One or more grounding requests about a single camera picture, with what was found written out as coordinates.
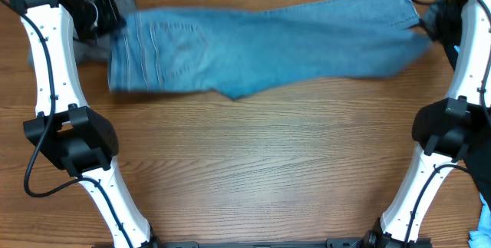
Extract blue denim jeans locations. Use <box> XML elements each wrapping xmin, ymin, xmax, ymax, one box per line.
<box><xmin>107</xmin><ymin>0</ymin><xmax>431</xmax><ymax>99</ymax></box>

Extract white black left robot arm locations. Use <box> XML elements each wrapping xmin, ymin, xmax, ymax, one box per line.
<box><xmin>5</xmin><ymin>0</ymin><xmax>161</xmax><ymax>247</ymax></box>

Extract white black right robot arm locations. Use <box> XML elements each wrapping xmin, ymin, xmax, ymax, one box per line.
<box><xmin>352</xmin><ymin>0</ymin><xmax>490</xmax><ymax>247</ymax></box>

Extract black garment pile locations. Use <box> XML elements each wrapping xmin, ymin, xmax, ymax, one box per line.
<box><xmin>444</xmin><ymin>45</ymin><xmax>490</xmax><ymax>202</ymax></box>

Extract light blue cloth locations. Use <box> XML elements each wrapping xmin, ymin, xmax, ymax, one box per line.
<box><xmin>468</xmin><ymin>194</ymin><xmax>491</xmax><ymax>248</ymax></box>

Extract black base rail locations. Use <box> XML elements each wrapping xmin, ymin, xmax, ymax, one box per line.
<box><xmin>162</xmin><ymin>237</ymin><xmax>364</xmax><ymax>248</ymax></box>

